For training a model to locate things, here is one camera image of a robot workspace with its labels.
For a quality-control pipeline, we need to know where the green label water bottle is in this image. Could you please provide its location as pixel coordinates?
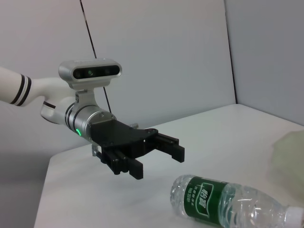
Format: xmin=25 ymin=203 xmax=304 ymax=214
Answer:
xmin=170 ymin=174 xmax=304 ymax=228

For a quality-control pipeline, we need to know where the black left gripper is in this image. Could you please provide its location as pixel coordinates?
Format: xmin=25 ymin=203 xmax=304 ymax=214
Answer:
xmin=87 ymin=119 xmax=186 ymax=180

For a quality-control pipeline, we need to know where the green glass fruit plate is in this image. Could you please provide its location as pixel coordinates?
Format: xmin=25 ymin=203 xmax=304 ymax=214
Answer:
xmin=266 ymin=129 xmax=304 ymax=198

